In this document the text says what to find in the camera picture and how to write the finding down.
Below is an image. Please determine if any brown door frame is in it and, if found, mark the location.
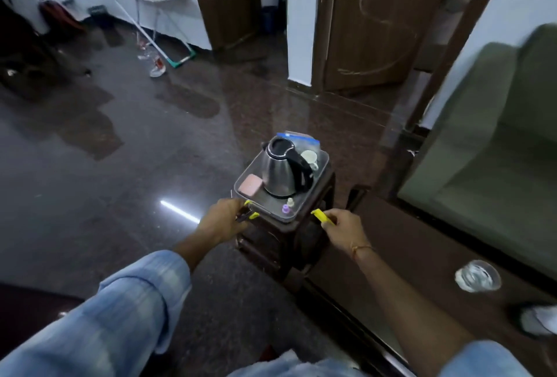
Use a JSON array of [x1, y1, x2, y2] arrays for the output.
[[404, 0, 516, 131]]

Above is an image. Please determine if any steel electric kettle black handle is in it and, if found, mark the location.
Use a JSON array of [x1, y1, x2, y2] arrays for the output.
[[261, 136, 315, 198]]

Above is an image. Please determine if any person's right forearm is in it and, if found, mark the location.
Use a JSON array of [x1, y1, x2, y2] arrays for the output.
[[355, 248, 475, 377]]

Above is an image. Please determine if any dark wooden coffee table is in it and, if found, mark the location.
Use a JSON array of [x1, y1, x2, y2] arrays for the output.
[[298, 185, 557, 377]]

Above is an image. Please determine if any person's right hand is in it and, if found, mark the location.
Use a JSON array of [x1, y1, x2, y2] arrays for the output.
[[321, 208, 373, 258]]

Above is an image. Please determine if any clear drinking glass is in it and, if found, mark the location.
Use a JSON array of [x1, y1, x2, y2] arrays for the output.
[[454, 260, 502, 294]]

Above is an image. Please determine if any person's left forearm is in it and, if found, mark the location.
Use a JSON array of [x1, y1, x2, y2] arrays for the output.
[[173, 228, 218, 273]]

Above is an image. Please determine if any silver stapler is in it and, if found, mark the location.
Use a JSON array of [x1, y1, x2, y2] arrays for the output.
[[234, 199, 261, 223]]

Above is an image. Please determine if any dark wooden chair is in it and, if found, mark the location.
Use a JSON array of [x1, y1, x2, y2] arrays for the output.
[[0, 0, 92, 99]]

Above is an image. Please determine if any dark wooden stool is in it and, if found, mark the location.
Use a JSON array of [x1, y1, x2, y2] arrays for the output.
[[234, 167, 337, 282]]

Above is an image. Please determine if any person's left hand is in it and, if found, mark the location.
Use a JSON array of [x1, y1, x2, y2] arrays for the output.
[[196, 198, 251, 245]]

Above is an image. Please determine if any blue plastic bin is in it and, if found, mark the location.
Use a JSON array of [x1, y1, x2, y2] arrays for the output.
[[262, 6, 279, 35]]

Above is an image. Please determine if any clear plastic tray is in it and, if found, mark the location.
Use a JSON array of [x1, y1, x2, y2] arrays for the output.
[[233, 145, 330, 223]]

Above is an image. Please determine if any wide green fabric sofa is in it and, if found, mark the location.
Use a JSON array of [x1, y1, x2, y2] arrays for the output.
[[398, 23, 557, 282]]

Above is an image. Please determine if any black mesh holder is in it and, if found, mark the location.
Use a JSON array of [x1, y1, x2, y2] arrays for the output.
[[507, 302, 530, 338]]

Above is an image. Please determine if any clear plastic bottle red label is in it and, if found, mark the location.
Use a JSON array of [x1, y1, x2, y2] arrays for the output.
[[149, 55, 167, 79]]

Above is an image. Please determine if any white paper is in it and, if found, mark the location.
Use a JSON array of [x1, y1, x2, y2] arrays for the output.
[[520, 304, 557, 338]]

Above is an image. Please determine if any clear zip bag blue seal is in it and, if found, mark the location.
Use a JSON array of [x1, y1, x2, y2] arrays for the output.
[[277, 130, 321, 152]]

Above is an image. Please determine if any pink case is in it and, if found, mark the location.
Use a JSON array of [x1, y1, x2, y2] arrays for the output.
[[237, 173, 263, 198]]

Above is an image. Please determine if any blue checked shirt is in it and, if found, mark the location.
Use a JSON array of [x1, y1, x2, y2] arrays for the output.
[[0, 250, 534, 377]]

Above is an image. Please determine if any yellow plastic stick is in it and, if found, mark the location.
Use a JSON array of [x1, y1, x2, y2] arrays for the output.
[[310, 208, 336, 226]]

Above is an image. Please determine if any orange thread bracelet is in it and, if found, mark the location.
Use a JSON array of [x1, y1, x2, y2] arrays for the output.
[[350, 242, 375, 260]]

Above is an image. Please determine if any white ceramic cup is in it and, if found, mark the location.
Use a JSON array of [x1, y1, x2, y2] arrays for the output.
[[300, 149, 320, 172]]

